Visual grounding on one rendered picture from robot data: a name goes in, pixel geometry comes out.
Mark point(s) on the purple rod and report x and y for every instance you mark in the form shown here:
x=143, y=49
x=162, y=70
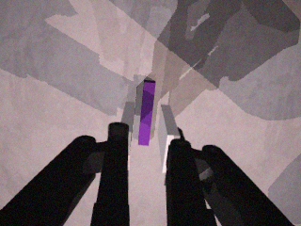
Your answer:
x=146, y=113

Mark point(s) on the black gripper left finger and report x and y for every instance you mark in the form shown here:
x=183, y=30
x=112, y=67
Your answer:
x=51, y=196

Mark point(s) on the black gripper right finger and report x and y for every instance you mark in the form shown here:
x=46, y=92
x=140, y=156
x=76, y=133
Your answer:
x=234, y=199

